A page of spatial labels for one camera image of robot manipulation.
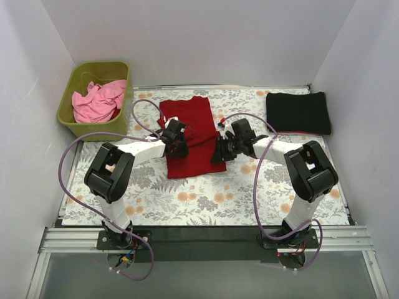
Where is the red t shirt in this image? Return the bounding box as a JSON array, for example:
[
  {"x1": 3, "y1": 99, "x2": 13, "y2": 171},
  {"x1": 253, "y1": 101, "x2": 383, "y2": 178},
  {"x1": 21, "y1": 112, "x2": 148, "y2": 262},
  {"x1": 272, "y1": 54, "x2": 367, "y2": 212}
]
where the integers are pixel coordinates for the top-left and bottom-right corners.
[{"x1": 159, "y1": 96, "x2": 226, "y2": 179}]

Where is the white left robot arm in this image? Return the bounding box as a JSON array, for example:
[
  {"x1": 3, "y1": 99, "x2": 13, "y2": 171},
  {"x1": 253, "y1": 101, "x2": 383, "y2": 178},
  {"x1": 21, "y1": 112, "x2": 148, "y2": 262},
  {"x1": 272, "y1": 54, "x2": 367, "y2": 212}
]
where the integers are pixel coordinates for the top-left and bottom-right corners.
[{"x1": 84, "y1": 118, "x2": 189, "y2": 249}]

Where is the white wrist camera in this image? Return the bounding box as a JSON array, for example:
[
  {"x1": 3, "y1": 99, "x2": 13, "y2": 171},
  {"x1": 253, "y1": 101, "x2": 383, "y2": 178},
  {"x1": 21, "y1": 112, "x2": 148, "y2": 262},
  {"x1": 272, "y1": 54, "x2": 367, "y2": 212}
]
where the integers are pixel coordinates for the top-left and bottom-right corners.
[
  {"x1": 163, "y1": 116, "x2": 179, "y2": 127},
  {"x1": 218, "y1": 118, "x2": 234, "y2": 140}
]

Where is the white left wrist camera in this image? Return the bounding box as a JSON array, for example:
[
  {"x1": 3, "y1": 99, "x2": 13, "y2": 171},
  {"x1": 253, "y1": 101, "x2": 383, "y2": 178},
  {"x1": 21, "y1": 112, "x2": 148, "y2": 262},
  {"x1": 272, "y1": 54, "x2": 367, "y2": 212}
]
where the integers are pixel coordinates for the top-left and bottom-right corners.
[{"x1": 163, "y1": 116, "x2": 179, "y2": 127}]

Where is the pink crumpled t shirt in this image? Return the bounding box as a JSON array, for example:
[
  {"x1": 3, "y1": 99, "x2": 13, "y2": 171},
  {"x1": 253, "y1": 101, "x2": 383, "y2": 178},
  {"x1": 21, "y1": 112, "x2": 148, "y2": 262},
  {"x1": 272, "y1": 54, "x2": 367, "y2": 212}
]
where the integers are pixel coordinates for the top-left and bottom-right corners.
[{"x1": 72, "y1": 79, "x2": 127, "y2": 123}]

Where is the aluminium frame rail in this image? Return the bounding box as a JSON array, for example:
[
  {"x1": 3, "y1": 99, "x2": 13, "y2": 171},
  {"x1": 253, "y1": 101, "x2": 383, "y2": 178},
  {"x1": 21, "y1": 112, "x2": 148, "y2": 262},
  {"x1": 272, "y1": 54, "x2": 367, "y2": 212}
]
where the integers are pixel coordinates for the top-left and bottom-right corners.
[{"x1": 27, "y1": 226, "x2": 388, "y2": 298}]

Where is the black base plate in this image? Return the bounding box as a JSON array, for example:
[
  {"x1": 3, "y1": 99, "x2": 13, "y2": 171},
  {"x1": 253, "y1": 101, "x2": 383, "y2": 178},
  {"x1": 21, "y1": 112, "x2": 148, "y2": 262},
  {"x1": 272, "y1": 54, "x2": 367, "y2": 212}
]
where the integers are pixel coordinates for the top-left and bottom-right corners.
[{"x1": 96, "y1": 225, "x2": 320, "y2": 268}]

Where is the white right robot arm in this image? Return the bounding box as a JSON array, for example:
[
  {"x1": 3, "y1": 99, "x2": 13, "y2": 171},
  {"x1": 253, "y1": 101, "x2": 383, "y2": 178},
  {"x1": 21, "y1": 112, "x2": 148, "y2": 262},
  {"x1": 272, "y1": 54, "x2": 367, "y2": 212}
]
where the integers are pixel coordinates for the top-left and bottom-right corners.
[{"x1": 211, "y1": 118, "x2": 339, "y2": 248}]

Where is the red garment in bin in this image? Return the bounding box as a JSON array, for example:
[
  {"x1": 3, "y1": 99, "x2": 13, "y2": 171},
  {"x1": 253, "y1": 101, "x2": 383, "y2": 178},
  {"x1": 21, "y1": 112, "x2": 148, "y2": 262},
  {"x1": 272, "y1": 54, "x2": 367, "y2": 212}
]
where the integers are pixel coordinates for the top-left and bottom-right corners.
[{"x1": 111, "y1": 108, "x2": 120, "y2": 120}]

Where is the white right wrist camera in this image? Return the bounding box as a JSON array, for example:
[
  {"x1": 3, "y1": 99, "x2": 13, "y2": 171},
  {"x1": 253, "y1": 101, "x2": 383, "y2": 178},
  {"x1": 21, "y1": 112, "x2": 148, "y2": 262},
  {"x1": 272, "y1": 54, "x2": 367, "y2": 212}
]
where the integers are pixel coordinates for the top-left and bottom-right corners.
[{"x1": 218, "y1": 118, "x2": 234, "y2": 140}]

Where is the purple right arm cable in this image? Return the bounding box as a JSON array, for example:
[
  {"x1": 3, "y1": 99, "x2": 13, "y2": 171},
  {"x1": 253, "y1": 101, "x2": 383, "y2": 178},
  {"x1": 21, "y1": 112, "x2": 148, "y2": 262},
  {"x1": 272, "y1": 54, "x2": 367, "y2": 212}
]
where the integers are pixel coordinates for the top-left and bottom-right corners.
[{"x1": 221, "y1": 112, "x2": 324, "y2": 273}]

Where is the green plastic bin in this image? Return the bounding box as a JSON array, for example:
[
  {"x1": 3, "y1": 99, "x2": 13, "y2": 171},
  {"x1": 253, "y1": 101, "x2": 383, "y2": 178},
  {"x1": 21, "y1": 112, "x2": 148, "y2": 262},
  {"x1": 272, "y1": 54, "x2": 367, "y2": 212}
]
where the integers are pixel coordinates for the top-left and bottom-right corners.
[{"x1": 57, "y1": 61, "x2": 131, "y2": 137}]

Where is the folded black t shirt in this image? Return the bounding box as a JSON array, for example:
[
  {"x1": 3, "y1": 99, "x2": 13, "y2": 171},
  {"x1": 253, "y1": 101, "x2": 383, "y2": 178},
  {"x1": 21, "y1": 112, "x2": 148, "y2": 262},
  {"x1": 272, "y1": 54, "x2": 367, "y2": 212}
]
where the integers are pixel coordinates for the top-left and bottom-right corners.
[{"x1": 266, "y1": 92, "x2": 332, "y2": 135}]

